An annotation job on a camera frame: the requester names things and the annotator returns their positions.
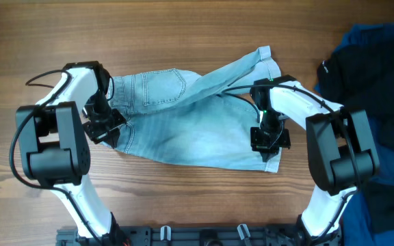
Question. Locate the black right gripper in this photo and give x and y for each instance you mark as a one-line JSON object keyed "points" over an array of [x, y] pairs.
{"points": [[268, 149]]}

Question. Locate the dark blue garment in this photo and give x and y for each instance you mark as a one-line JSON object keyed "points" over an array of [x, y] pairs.
{"points": [[356, 218]]}

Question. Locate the black garment with white print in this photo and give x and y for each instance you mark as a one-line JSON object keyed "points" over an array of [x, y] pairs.
{"points": [[363, 77]]}

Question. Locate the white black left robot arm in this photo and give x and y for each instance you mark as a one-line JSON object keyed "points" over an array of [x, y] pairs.
{"points": [[50, 151]]}

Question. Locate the light blue denim shorts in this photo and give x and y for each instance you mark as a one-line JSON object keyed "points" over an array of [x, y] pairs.
{"points": [[183, 118]]}

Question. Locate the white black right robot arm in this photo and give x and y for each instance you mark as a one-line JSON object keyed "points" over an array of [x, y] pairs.
{"points": [[340, 149]]}

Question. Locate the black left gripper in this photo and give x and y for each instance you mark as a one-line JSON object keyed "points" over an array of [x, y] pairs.
{"points": [[113, 132]]}

